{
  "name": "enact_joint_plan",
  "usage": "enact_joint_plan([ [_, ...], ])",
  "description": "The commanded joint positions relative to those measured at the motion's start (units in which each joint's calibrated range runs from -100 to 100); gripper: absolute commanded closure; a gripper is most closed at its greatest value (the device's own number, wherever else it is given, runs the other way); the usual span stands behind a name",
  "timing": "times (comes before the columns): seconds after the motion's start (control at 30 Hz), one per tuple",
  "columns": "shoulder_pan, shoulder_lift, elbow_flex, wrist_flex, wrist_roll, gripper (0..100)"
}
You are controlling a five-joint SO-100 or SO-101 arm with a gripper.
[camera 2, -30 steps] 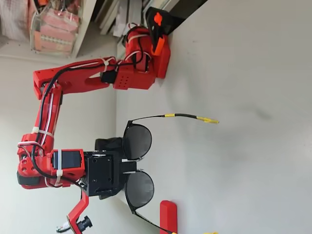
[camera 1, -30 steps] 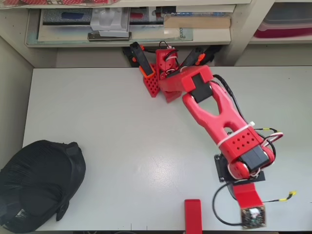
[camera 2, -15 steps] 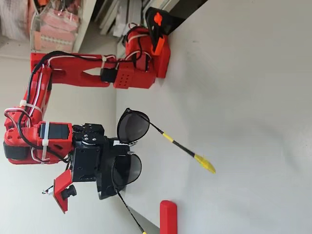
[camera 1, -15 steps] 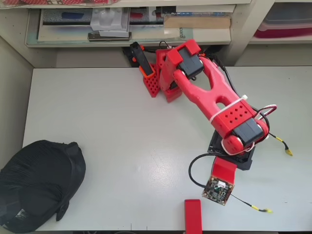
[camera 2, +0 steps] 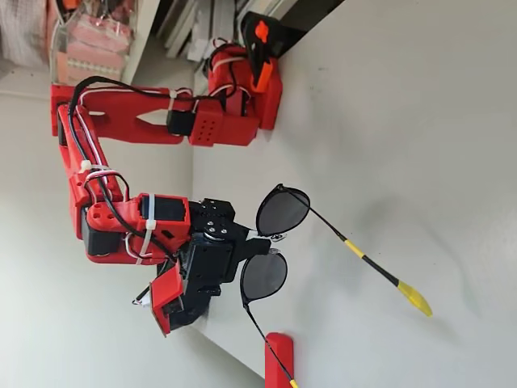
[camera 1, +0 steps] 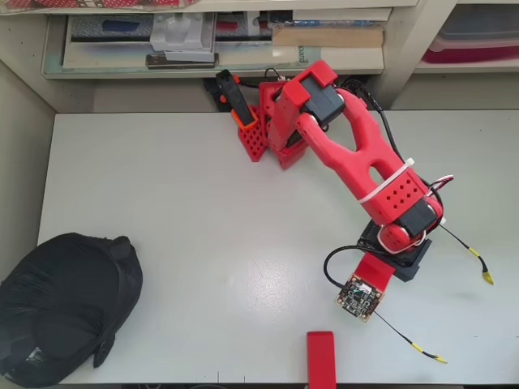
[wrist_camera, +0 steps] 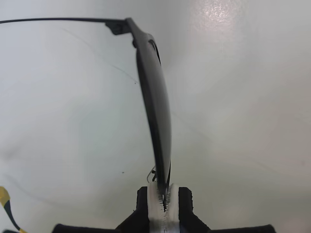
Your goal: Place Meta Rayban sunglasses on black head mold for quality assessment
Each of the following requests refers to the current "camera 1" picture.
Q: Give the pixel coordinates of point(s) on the red rectangular block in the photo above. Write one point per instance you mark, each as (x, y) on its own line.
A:
(321, 360)

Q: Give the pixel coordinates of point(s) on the black orange table clamp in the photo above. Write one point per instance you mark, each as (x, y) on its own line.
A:
(233, 91)

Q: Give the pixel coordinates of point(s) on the red polka dot fabric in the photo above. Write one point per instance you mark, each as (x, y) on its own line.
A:
(121, 3)

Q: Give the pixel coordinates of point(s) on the pink plastic storage container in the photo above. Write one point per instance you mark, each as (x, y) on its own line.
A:
(466, 54)

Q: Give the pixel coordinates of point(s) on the white shelf unit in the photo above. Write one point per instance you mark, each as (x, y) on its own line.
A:
(405, 61)

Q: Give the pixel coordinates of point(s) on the white zip tie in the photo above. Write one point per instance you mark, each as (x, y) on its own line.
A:
(389, 186)

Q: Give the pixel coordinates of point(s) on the white molded plastic tray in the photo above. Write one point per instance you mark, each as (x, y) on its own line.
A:
(182, 40)

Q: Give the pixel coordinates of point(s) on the wrist camera board red mount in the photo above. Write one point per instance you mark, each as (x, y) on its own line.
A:
(359, 297)

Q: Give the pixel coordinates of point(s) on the wooden plank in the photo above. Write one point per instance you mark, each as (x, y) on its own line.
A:
(344, 38)

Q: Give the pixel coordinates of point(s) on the black package with blue item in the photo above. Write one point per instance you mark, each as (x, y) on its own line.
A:
(121, 26)

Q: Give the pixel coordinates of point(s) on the red and black package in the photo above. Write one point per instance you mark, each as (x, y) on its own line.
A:
(227, 26)

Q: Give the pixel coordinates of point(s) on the black round sunglasses yellow-taped temples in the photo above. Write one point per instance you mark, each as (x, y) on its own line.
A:
(472, 252)

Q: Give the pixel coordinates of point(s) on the red robot arm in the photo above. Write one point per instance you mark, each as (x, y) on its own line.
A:
(353, 142)

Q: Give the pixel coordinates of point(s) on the red perforated arm base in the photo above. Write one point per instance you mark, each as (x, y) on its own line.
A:
(253, 142)

